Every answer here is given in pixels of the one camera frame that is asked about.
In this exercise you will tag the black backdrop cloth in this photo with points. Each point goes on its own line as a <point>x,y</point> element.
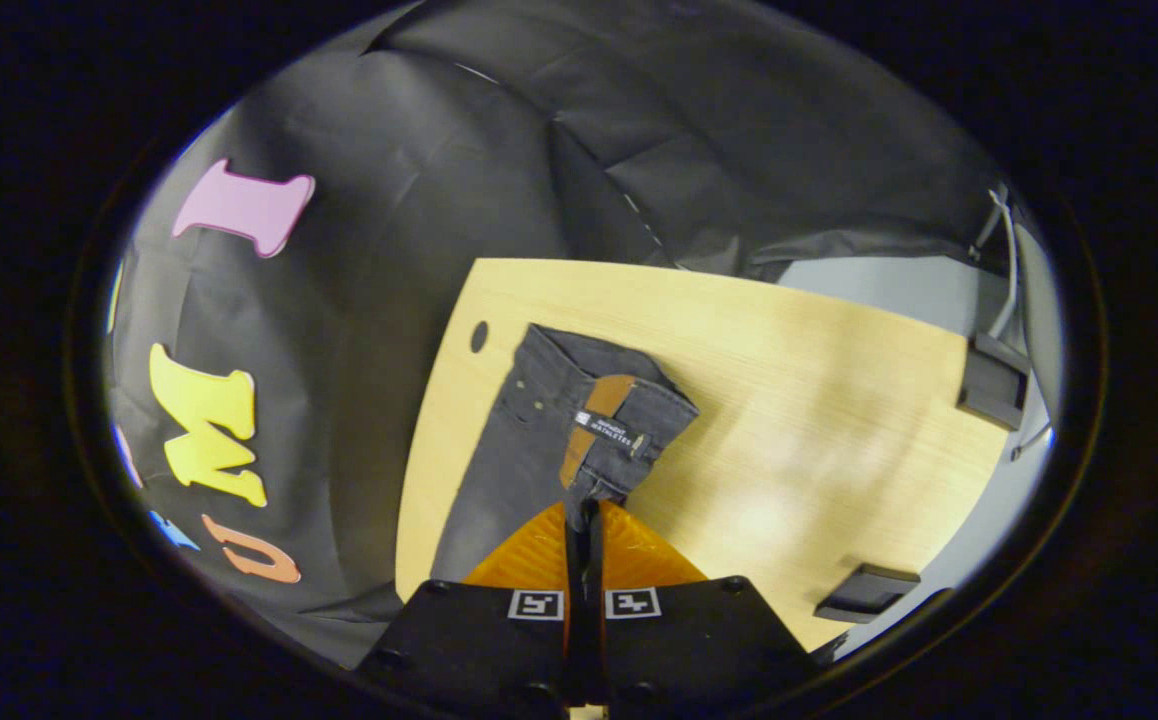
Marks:
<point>389,200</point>

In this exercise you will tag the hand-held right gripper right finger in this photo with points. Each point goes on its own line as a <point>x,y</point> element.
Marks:
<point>699,640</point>

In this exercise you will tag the black round table grommet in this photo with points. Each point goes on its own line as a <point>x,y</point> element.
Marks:
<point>479,336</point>

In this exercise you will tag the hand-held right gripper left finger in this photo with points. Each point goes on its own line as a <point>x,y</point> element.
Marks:
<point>459,640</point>

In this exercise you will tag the dark grey jeans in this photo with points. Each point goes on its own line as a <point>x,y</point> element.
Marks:
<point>534,430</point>

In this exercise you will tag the grey metal stand pole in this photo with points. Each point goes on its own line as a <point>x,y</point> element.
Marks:
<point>1009,260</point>

